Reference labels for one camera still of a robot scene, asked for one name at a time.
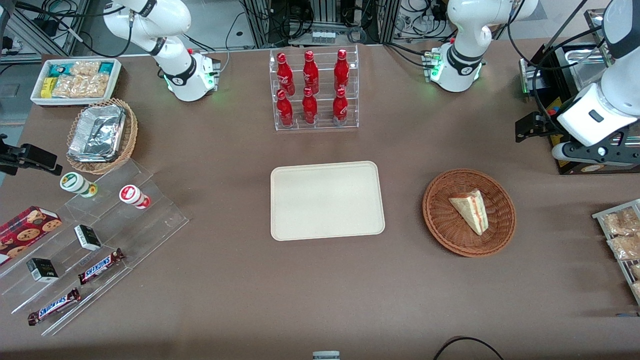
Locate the triangular white bread sandwich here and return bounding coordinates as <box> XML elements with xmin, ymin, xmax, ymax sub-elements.
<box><xmin>448</xmin><ymin>189</ymin><xmax>488</xmax><ymax>236</ymax></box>

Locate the oval tan wicker basket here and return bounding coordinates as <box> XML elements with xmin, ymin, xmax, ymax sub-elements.
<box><xmin>66</xmin><ymin>98</ymin><xmax>139</xmax><ymax>175</ymax></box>

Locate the round brown wicker basket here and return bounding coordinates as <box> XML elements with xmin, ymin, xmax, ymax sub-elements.
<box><xmin>422</xmin><ymin>168</ymin><xmax>517</xmax><ymax>258</ymax></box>

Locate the beige plastic tray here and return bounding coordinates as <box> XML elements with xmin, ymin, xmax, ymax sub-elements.
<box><xmin>270</xmin><ymin>160</ymin><xmax>386</xmax><ymax>242</ymax></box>

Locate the white cup with green lid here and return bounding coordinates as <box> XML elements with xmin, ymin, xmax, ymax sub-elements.
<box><xmin>59</xmin><ymin>172</ymin><xmax>98</xmax><ymax>199</ymax></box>

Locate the white rectangular snack bin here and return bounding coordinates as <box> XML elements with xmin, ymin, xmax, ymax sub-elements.
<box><xmin>30</xmin><ymin>58</ymin><xmax>122</xmax><ymax>108</ymax></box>

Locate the stack of aluminium foil trays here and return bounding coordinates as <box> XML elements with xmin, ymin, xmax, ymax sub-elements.
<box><xmin>68</xmin><ymin>104</ymin><xmax>127</xmax><ymax>163</ymax></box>

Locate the red chocolate chip cookie box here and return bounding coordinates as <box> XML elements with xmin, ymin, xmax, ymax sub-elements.
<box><xmin>0</xmin><ymin>206</ymin><xmax>63</xmax><ymax>266</ymax></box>

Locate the black food warmer cabinet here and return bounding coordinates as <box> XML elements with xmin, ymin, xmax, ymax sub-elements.
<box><xmin>519</xmin><ymin>9</ymin><xmax>640</xmax><ymax>176</ymax></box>

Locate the clear bag of puffed snacks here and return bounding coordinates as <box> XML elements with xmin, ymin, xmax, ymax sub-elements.
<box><xmin>80</xmin><ymin>74</ymin><xmax>110</xmax><ymax>98</ymax></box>
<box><xmin>51</xmin><ymin>75</ymin><xmax>83</xmax><ymax>99</ymax></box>
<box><xmin>69</xmin><ymin>60</ymin><xmax>102</xmax><ymax>77</ymax></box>

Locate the small black carton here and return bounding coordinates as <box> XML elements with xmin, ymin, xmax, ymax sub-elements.
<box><xmin>26</xmin><ymin>258</ymin><xmax>59</xmax><ymax>284</ymax></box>
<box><xmin>74</xmin><ymin>224</ymin><xmax>102</xmax><ymax>252</ymax></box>

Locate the white cup with red lid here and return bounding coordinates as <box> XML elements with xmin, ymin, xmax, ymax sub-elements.
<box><xmin>119</xmin><ymin>184</ymin><xmax>151</xmax><ymax>210</ymax></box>

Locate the brown Snickers bar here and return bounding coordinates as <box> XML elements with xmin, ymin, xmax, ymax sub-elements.
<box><xmin>78</xmin><ymin>248</ymin><xmax>126</xmax><ymax>286</ymax></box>
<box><xmin>27</xmin><ymin>287</ymin><xmax>82</xmax><ymax>327</ymax></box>

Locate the clear acrylic stepped display stand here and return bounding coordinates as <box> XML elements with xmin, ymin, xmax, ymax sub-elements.
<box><xmin>0</xmin><ymin>159</ymin><xmax>190</xmax><ymax>337</ymax></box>

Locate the clear acrylic bottle rack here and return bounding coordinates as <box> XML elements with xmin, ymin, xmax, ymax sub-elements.
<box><xmin>269</xmin><ymin>45</ymin><xmax>360</xmax><ymax>132</ymax></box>

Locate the aluminium equipment rack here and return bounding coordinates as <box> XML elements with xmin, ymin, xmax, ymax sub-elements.
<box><xmin>240</xmin><ymin>0</ymin><xmax>402</xmax><ymax>47</ymax></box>

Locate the red cola bottle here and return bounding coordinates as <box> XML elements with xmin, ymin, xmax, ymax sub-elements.
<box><xmin>302</xmin><ymin>86</ymin><xmax>319</xmax><ymax>125</ymax></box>
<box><xmin>276</xmin><ymin>52</ymin><xmax>296</xmax><ymax>97</ymax></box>
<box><xmin>302</xmin><ymin>50</ymin><xmax>320</xmax><ymax>96</ymax></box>
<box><xmin>334</xmin><ymin>48</ymin><xmax>350</xmax><ymax>92</ymax></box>
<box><xmin>332</xmin><ymin>87</ymin><xmax>349</xmax><ymax>127</ymax></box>
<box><xmin>276</xmin><ymin>89</ymin><xmax>295</xmax><ymax>128</ymax></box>

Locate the grey wrist camera black bracket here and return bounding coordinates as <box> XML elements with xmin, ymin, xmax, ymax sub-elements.
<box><xmin>551</xmin><ymin>129</ymin><xmax>640</xmax><ymax>167</ymax></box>

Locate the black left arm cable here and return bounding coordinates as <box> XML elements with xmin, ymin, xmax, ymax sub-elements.
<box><xmin>506</xmin><ymin>0</ymin><xmax>608</xmax><ymax>132</ymax></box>

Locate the aluminium profile frame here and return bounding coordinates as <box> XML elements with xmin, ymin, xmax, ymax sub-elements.
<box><xmin>0</xmin><ymin>0</ymin><xmax>93</xmax><ymax>63</ymax></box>

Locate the grey wire rack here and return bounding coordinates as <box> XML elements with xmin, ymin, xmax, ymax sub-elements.
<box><xmin>592</xmin><ymin>199</ymin><xmax>640</xmax><ymax>306</ymax></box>

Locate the black looped cable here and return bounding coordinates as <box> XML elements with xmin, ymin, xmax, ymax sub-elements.
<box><xmin>432</xmin><ymin>336</ymin><xmax>506</xmax><ymax>360</ymax></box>

